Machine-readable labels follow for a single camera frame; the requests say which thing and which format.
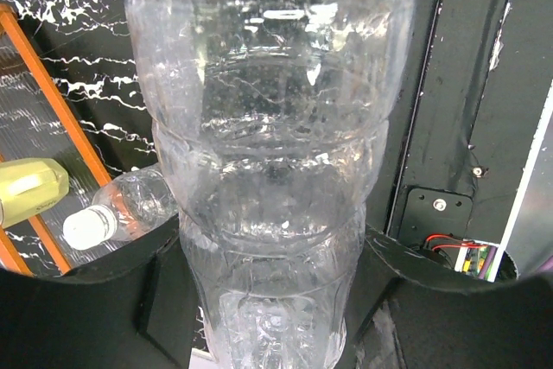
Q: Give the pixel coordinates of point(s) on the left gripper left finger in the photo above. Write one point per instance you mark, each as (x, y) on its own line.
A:
(132, 308)

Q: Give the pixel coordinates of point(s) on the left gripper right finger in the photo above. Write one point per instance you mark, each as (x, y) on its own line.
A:
(406, 311)

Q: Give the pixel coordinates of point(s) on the white bottle cap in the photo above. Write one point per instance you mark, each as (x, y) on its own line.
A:
(89, 227)

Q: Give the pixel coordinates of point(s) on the clear plastic bottle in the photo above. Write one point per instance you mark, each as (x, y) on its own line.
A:
(141, 201)
(270, 120)

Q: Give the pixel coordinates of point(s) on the orange wooden shelf rack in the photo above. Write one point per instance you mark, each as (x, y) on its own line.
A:
(37, 122)

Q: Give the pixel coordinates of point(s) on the yellow ceramic mug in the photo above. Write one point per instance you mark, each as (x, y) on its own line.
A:
(30, 186)

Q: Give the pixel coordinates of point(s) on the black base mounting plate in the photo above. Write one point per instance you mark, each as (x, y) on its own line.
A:
(474, 87)

